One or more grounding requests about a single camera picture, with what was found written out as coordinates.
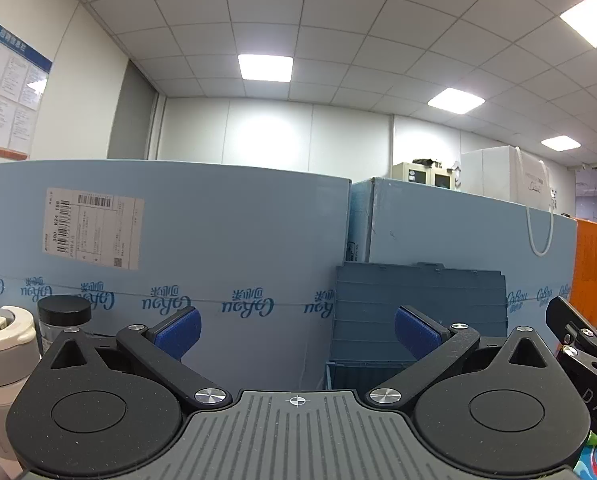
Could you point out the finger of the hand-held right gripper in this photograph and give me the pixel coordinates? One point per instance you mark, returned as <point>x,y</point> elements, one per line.
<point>563,317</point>

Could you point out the clear jar with black lid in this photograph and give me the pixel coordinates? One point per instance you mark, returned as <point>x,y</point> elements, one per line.
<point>63,310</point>

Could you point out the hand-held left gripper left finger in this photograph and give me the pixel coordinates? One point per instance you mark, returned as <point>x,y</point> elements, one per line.
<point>181,332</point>

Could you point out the white insulated mug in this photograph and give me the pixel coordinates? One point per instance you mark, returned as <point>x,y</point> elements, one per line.
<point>3,360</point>

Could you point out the light blue labelled cardboard box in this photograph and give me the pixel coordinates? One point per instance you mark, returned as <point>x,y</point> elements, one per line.
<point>228,240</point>

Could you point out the orange box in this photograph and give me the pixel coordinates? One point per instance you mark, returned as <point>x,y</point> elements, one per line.
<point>590,270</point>

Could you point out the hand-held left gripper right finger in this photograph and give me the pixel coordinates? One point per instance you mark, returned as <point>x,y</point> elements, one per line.
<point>418,332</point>

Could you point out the wall notice board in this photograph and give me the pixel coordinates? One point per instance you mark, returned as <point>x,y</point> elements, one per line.
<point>8,85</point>

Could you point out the beige metal cabinet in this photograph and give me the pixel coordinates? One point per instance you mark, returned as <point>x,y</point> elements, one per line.
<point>408,175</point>

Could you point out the blue ribbed storage box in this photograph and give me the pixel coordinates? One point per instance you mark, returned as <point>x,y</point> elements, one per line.
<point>368,310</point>

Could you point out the ceiling light panel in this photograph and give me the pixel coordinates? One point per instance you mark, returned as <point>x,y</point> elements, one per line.
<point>595,17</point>
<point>266,67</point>
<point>456,101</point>
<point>561,142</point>

